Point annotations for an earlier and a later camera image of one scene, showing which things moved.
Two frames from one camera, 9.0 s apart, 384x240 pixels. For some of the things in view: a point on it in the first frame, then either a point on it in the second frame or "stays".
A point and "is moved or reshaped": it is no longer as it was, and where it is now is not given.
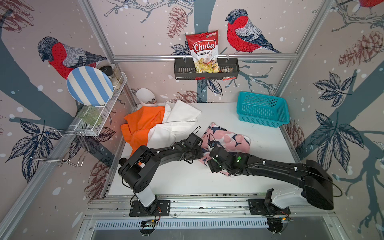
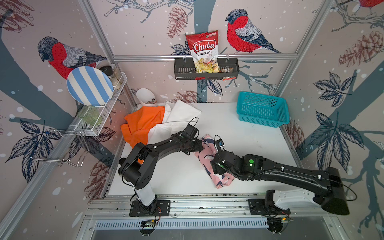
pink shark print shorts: (215, 136) is moved or reshaped
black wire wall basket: (184, 69) stays
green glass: (89, 113) stays
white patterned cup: (146, 97) stays
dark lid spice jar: (109, 70) stays
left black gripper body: (196, 153) → (195, 145)
